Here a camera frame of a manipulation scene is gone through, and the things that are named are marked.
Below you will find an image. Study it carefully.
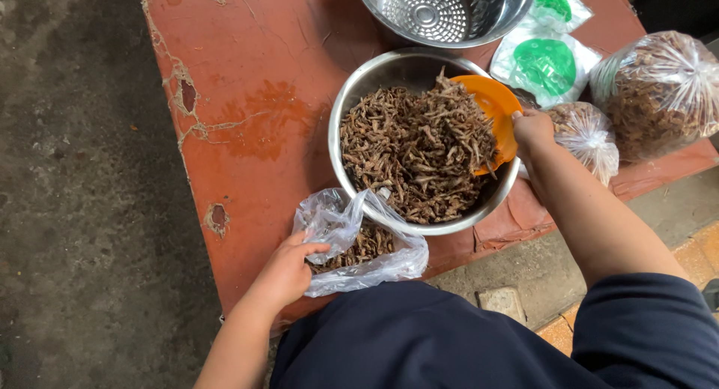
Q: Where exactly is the person's right hand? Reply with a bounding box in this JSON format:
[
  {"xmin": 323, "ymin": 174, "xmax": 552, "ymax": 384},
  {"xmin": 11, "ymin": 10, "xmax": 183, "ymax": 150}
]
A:
[{"xmin": 511, "ymin": 109, "xmax": 557, "ymax": 161}]

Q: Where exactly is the person's left hand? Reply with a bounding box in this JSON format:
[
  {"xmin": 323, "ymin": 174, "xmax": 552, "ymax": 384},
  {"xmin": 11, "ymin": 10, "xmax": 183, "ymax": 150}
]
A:
[{"xmin": 253, "ymin": 230, "xmax": 331, "ymax": 307}]

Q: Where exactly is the orange plastic scoop bowl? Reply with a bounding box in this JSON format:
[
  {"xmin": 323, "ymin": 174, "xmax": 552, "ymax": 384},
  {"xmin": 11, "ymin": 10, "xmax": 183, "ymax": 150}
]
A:
[{"xmin": 449, "ymin": 75, "xmax": 524, "ymax": 176}]

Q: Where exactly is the clear plastic bag of dried fish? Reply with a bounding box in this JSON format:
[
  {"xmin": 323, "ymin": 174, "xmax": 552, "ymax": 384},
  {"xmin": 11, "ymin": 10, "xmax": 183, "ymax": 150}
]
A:
[{"xmin": 292, "ymin": 187, "xmax": 430, "ymax": 298}]

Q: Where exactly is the small tied bag dried fish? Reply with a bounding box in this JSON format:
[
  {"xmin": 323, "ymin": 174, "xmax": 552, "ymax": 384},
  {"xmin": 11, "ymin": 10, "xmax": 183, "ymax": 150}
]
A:
[{"xmin": 518, "ymin": 101, "xmax": 620, "ymax": 188}]

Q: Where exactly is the heap of dried small fish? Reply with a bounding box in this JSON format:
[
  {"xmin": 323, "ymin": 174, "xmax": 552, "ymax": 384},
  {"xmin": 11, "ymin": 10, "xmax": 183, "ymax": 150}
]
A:
[{"xmin": 339, "ymin": 67, "xmax": 501, "ymax": 225}]

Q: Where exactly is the small plastic bags pack green print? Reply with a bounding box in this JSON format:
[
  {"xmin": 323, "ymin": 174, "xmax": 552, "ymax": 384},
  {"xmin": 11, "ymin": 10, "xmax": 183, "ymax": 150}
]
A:
[{"xmin": 522, "ymin": 0, "xmax": 594, "ymax": 34}]

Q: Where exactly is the large tied bag dried fish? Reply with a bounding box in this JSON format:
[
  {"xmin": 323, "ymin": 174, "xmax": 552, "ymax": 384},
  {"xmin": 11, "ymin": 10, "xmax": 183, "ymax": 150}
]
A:
[{"xmin": 589, "ymin": 31, "xmax": 719, "ymax": 162}]

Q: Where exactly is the steel colander bowl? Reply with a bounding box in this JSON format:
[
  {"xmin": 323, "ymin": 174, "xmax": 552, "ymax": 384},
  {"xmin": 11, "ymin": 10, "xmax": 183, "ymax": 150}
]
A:
[{"xmin": 353, "ymin": 0, "xmax": 538, "ymax": 49}]

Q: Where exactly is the red worn table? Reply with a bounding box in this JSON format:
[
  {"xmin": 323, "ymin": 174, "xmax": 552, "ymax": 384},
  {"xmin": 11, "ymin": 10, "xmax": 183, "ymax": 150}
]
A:
[{"xmin": 138, "ymin": 0, "xmax": 719, "ymax": 336}]

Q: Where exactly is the person's dark blue clothing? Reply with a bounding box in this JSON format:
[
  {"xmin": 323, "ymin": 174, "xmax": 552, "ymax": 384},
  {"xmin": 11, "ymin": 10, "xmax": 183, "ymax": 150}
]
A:
[{"xmin": 270, "ymin": 273, "xmax": 719, "ymax": 389}]

